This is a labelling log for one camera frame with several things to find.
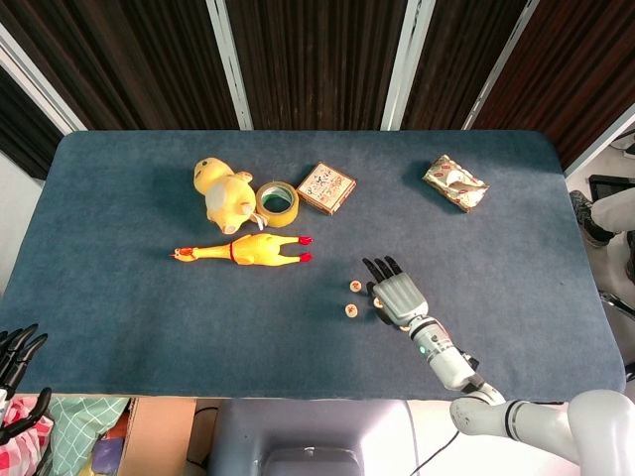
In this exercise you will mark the person leg light trousers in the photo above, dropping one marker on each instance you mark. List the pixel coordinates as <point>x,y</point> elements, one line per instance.
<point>615,208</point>

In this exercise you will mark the grey robot torso base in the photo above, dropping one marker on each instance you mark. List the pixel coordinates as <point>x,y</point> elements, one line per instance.
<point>307,426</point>

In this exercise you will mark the yellow rubber chicken toy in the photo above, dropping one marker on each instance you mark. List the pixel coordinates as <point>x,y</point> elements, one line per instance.
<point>253,250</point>

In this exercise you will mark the dark sneaker shoe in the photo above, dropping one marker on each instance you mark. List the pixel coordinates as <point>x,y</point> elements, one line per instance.
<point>588,218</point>

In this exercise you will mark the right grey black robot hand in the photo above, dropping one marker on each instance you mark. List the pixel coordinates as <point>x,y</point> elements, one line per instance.
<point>399,297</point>

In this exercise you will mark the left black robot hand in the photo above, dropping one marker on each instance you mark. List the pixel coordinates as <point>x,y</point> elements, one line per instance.
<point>15,347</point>

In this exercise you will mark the blue table cloth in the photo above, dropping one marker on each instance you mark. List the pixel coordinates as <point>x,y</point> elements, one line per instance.
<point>149,322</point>

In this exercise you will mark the white chess disc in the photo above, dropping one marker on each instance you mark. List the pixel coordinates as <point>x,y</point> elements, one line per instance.
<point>377,302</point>
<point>351,316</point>
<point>355,285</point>
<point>351,309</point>

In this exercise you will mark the black metal stand leg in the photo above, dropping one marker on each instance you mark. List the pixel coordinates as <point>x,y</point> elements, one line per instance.
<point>617,303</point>

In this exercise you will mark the white chess disc bottom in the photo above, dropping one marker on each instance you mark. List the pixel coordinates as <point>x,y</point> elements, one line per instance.
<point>351,309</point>

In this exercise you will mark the yellow plush pig toy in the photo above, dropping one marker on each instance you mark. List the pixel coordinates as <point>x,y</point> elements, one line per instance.
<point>223,198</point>

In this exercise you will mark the pink checkered cloth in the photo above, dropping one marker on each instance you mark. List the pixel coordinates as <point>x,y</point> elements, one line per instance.
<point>25,456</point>

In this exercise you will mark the green checkered cloth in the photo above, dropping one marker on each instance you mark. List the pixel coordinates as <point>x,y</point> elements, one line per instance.
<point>79,426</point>

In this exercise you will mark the purple bag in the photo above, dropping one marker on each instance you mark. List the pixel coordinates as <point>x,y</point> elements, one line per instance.
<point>106,456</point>

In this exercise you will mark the white chess disc top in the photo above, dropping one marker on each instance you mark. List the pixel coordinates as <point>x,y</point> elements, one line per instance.
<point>355,285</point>

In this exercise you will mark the small card box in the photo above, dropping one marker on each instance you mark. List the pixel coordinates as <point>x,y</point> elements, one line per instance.
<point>325,186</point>

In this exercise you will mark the dark brown slatted screen panel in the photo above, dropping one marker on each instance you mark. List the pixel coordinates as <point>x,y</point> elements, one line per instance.
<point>20,124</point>
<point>570,64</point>
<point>317,59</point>
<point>456,54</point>
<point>139,59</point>

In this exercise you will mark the brown cardboard box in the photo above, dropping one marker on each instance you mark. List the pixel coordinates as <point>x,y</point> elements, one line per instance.
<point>159,436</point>

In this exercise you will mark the yellow tape roll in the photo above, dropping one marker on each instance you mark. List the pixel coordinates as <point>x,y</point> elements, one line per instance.
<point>285,220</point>

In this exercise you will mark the printed tissue pack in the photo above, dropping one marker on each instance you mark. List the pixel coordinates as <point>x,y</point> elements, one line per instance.
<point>454,183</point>

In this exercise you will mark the black flat device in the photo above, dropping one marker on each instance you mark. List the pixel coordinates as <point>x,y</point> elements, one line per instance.
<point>602,187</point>

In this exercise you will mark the white screen frame post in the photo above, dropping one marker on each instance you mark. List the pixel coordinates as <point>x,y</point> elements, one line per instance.
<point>44,94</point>
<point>498,64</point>
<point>232,64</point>
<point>600,144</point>
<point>407,64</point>

